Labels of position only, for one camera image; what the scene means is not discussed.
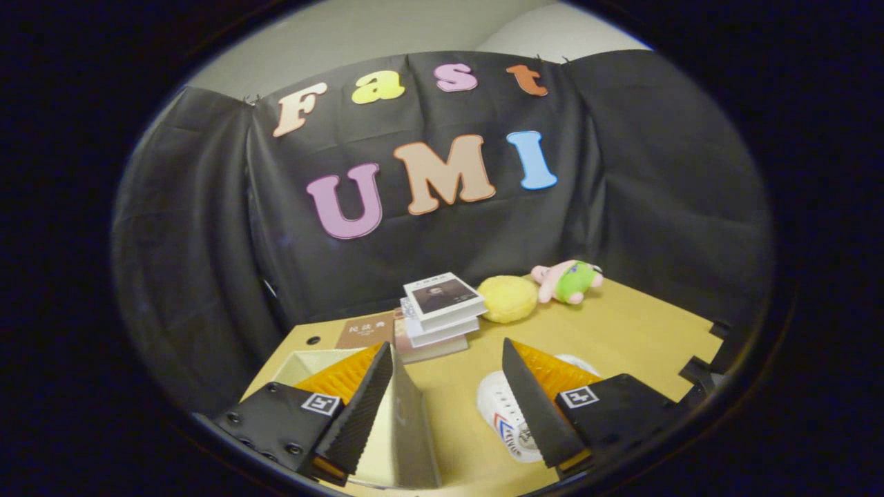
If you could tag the white book with dark cover photo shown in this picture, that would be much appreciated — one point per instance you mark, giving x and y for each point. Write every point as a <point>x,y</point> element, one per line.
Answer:
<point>442,293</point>

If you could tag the yellow plush toy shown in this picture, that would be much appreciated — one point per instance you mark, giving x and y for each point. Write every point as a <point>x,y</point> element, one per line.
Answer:
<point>507,298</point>

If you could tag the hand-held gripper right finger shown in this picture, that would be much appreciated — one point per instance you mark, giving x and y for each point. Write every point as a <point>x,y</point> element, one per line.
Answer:
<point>535,407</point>

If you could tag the black table clamp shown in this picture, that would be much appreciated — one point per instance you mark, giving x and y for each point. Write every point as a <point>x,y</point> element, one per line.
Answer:
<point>722,329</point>
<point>701,373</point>

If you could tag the thick pale book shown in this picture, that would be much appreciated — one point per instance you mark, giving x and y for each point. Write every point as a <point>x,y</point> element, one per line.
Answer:
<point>431,351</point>

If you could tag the grey fabric storage box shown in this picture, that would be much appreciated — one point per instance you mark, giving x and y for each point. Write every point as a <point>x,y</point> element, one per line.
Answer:
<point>411,428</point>

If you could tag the black backdrop cloth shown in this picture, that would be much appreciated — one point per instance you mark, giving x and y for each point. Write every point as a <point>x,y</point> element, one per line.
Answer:
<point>621,172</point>

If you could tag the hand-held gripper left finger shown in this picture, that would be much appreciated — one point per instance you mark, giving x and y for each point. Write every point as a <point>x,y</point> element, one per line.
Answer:
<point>362,414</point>

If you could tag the pink and green plush toy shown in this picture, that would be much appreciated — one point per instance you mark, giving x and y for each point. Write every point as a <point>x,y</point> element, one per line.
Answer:
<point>570,281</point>

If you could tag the brown book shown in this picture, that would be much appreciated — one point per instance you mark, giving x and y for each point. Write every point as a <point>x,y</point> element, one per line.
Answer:
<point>366,331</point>

